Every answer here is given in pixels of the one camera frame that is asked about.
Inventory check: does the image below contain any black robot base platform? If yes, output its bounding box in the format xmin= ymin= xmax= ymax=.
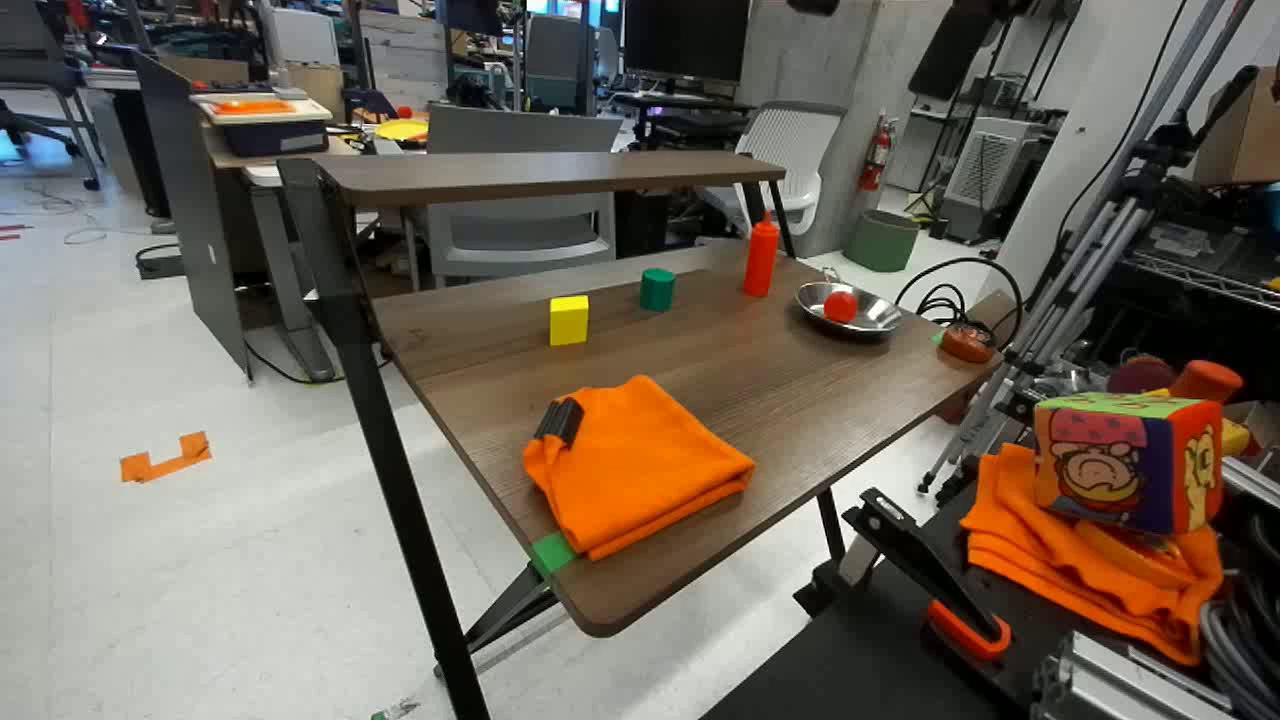
xmin=701 ymin=491 xmax=1280 ymax=720

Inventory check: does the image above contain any orange cloth pile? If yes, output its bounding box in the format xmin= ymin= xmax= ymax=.
xmin=960 ymin=441 xmax=1230 ymax=671

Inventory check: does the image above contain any green block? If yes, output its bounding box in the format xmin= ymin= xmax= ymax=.
xmin=638 ymin=266 xmax=680 ymax=317

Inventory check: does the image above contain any yellow block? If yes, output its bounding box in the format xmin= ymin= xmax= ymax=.
xmin=544 ymin=294 xmax=591 ymax=352

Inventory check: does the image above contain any wooden desk with shelf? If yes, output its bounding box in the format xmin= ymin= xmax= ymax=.
xmin=278 ymin=148 xmax=1021 ymax=720

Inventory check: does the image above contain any orange squeeze bottle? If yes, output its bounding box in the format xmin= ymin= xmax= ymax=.
xmin=741 ymin=218 xmax=783 ymax=302

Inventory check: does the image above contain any grey sofa chair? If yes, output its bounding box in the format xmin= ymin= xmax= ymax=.
xmin=423 ymin=99 xmax=625 ymax=290

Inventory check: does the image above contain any silver metal pan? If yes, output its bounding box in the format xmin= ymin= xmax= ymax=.
xmin=791 ymin=275 xmax=906 ymax=339

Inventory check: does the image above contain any green tape piece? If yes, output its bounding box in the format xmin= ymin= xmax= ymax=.
xmin=528 ymin=533 xmax=582 ymax=580

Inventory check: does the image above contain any white chair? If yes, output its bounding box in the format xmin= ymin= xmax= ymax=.
xmin=725 ymin=106 xmax=849 ymax=244

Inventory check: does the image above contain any green bin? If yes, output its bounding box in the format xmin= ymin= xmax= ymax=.
xmin=841 ymin=209 xmax=922 ymax=275

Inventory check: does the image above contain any red fire extinguisher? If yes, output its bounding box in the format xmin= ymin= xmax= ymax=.
xmin=855 ymin=112 xmax=902 ymax=195

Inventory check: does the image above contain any black monitor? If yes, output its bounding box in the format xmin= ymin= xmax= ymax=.
xmin=619 ymin=0 xmax=753 ymax=87

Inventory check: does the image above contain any box with orange lid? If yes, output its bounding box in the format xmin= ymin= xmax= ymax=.
xmin=187 ymin=87 xmax=335 ymax=160

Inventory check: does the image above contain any grey office desk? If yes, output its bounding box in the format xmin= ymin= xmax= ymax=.
xmin=134 ymin=51 xmax=335 ymax=385

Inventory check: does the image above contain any orange floor marker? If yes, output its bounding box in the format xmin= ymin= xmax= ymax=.
xmin=118 ymin=428 xmax=216 ymax=488

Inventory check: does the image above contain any colorful plush cube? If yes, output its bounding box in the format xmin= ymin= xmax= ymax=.
xmin=1033 ymin=390 xmax=1230 ymax=539

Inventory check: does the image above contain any black office chair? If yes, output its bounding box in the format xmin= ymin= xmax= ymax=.
xmin=0 ymin=0 xmax=108 ymax=191

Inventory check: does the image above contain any orange handled clamp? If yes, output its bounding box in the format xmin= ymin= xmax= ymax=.
xmin=841 ymin=486 xmax=1017 ymax=671

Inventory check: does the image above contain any black cable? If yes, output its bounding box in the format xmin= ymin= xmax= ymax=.
xmin=887 ymin=251 xmax=1028 ymax=352

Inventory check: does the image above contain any camera tripod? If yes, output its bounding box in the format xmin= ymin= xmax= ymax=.
xmin=917 ymin=0 xmax=1280 ymax=498

